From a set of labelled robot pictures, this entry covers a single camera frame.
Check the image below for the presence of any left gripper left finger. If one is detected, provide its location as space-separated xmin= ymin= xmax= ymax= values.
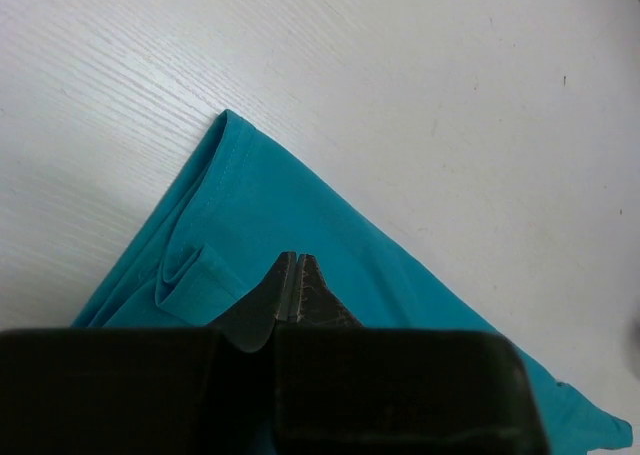
xmin=1 ymin=252 xmax=294 ymax=454

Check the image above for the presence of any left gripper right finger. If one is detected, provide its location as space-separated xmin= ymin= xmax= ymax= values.
xmin=273 ymin=255 xmax=550 ymax=454

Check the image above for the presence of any teal t shirt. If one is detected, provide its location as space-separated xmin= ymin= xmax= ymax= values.
xmin=69 ymin=108 xmax=633 ymax=452

